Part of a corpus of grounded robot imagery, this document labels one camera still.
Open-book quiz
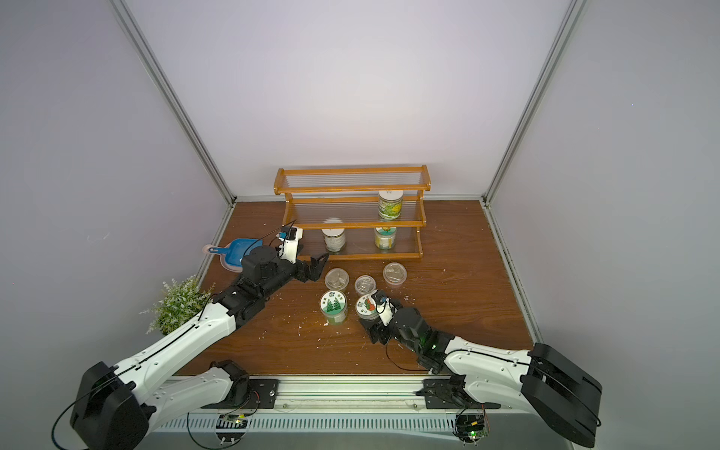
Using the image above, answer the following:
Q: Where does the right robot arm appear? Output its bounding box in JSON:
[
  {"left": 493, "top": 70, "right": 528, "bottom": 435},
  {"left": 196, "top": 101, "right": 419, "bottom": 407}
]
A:
[{"left": 359, "top": 302, "right": 602, "bottom": 448}]

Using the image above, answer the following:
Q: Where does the green yellow label jar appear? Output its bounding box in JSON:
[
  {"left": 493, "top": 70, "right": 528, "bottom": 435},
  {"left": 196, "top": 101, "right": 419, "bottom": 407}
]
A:
[{"left": 378, "top": 190, "right": 404, "bottom": 221}]

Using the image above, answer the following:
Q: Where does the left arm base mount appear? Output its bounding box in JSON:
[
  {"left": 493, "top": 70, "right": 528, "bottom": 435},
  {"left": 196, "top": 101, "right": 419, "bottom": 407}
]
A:
[{"left": 204, "top": 360, "right": 279, "bottom": 410}]

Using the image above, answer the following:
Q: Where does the teal-lid jar bottom right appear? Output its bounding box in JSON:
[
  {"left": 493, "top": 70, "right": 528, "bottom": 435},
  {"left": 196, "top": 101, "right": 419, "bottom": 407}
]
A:
[{"left": 374, "top": 227, "right": 398, "bottom": 251}]

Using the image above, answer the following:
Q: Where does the white-lid jar bottom left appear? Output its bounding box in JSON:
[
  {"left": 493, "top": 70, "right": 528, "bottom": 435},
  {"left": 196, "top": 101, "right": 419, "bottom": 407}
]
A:
[{"left": 322, "top": 217, "right": 346, "bottom": 253}]

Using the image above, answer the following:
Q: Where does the red seed cup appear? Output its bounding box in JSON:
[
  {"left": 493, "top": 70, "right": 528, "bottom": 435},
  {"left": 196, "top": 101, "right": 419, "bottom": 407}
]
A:
[{"left": 354, "top": 275, "right": 377, "bottom": 296}]

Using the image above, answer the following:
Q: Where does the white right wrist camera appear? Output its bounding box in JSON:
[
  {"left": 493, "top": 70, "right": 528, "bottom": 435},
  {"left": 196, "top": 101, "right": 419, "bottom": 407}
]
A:
[{"left": 371, "top": 290, "right": 402, "bottom": 326}]

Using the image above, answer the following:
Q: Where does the yellow seed cup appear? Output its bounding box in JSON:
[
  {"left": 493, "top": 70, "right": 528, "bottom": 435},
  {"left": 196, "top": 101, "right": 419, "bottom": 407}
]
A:
[{"left": 324, "top": 267, "right": 350, "bottom": 292}]

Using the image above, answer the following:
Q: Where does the left circuit board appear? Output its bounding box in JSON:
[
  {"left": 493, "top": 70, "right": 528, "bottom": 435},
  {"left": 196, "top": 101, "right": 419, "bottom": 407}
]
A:
[{"left": 215, "top": 414, "right": 249, "bottom": 447}]

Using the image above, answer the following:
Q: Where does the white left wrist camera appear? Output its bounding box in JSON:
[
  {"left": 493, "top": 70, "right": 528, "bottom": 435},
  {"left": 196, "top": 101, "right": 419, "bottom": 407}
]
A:
[{"left": 277, "top": 225, "right": 304, "bottom": 264}]

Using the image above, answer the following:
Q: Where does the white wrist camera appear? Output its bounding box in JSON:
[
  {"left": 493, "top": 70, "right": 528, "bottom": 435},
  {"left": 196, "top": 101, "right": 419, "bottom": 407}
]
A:
[
  {"left": 277, "top": 225, "right": 304, "bottom": 264},
  {"left": 371, "top": 290, "right": 402, "bottom": 326}
]

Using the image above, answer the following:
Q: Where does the green mimosa seed jar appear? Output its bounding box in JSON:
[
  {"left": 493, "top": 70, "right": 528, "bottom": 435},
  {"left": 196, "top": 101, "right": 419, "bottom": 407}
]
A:
[{"left": 320, "top": 290, "right": 348, "bottom": 324}]

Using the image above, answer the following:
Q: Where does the strawberry lid seed jar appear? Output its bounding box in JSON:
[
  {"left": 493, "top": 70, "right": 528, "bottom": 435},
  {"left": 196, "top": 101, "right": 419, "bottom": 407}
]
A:
[{"left": 355, "top": 294, "right": 379, "bottom": 321}]

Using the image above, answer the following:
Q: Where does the small green potted plant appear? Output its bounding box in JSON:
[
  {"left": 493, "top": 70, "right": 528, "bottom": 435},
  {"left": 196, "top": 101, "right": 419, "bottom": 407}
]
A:
[{"left": 142, "top": 276, "right": 214, "bottom": 336}]

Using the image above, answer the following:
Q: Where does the right circuit board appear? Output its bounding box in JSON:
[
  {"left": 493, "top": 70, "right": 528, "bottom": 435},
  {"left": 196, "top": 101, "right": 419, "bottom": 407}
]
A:
[{"left": 453, "top": 412, "right": 489, "bottom": 444}]

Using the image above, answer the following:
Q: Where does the circuit board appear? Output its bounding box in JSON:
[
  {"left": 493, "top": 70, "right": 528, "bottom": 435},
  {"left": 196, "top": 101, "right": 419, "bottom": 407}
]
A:
[
  {"left": 453, "top": 412, "right": 489, "bottom": 444},
  {"left": 215, "top": 414, "right": 249, "bottom": 447}
]

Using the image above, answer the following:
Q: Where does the blue plastic dustpan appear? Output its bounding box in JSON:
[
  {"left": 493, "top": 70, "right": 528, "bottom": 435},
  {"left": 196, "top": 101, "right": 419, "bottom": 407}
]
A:
[{"left": 207, "top": 237, "right": 264, "bottom": 268}]

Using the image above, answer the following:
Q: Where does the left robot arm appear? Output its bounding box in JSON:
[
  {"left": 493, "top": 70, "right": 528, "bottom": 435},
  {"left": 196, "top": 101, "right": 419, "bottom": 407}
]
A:
[{"left": 67, "top": 246, "right": 329, "bottom": 449}]

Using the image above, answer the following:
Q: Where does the orange wooden three-tier shelf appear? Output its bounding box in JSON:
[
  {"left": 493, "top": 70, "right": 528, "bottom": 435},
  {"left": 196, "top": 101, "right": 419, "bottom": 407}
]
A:
[{"left": 274, "top": 165, "right": 431, "bottom": 261}]

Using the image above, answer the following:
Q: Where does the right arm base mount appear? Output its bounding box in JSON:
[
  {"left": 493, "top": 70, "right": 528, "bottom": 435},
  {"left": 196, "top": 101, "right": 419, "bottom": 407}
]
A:
[{"left": 414, "top": 375, "right": 502, "bottom": 410}]

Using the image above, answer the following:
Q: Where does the clear grey seed cup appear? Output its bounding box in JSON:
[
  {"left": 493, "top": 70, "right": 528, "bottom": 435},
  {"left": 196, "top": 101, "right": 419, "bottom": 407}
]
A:
[{"left": 382, "top": 262, "right": 408, "bottom": 287}]

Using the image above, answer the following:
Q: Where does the aluminium front rail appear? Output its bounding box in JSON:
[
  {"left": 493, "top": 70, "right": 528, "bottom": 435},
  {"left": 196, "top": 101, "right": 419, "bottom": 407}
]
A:
[{"left": 144, "top": 376, "right": 573, "bottom": 448}]

